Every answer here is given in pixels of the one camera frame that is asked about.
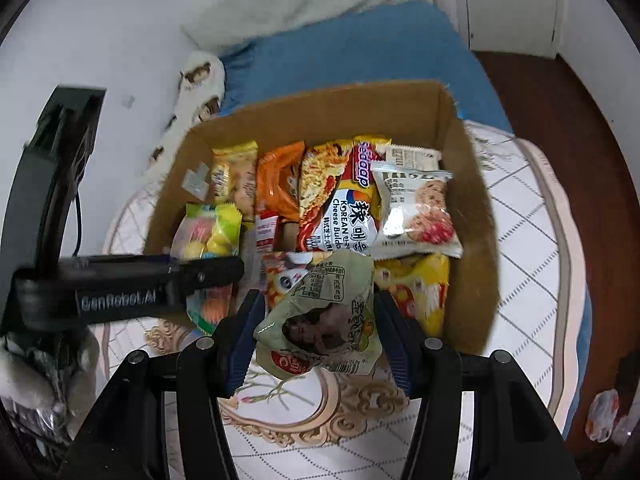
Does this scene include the cardboard box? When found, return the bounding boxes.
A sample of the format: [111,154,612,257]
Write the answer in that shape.
[141,79,502,357]

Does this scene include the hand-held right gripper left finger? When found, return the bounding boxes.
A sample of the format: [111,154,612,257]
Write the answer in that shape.
[70,289,266,480]

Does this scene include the crumpled plastic bag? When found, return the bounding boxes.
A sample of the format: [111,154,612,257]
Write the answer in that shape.
[584,389,622,443]

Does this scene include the white red label packet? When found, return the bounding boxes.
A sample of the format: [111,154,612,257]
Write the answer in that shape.
[254,211,281,254]

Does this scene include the yellow panda snack packet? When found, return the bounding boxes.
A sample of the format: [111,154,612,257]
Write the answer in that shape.
[374,254,451,337]

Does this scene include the clear colourful candy bag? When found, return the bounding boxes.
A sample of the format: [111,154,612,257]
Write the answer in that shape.
[170,201,244,333]

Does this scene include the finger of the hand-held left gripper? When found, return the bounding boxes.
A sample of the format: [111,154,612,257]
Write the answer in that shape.
[172,255,246,302]

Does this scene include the orange biscuit packet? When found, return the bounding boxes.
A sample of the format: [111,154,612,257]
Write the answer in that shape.
[255,141,306,223]

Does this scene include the white cereal bar packet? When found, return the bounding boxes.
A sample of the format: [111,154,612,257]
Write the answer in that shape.
[371,166,465,261]

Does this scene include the yellow cake snack packet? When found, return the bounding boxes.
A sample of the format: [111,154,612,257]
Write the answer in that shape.
[211,141,259,211]

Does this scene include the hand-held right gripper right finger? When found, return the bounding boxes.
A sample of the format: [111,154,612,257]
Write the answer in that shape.
[374,290,571,480]

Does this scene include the red panda snack packet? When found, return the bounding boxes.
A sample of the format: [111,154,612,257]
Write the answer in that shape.
[261,251,321,312]

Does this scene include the white cabinet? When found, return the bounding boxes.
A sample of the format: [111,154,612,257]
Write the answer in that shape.
[450,0,561,59]

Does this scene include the instant noodle packet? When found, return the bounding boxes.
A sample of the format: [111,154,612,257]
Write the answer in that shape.
[298,135,392,257]

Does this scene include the blue blanket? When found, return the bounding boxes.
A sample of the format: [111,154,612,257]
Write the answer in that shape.
[217,0,516,133]

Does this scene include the patterned white pillow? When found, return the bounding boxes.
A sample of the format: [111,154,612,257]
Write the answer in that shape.
[145,51,227,181]

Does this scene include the green snack packet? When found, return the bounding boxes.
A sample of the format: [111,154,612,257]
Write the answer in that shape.
[253,251,385,377]

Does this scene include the cream dark print wafer packet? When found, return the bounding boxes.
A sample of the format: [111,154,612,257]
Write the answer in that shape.
[376,143,444,172]

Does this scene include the black cable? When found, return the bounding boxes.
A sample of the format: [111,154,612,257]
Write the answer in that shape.
[70,187,85,259]

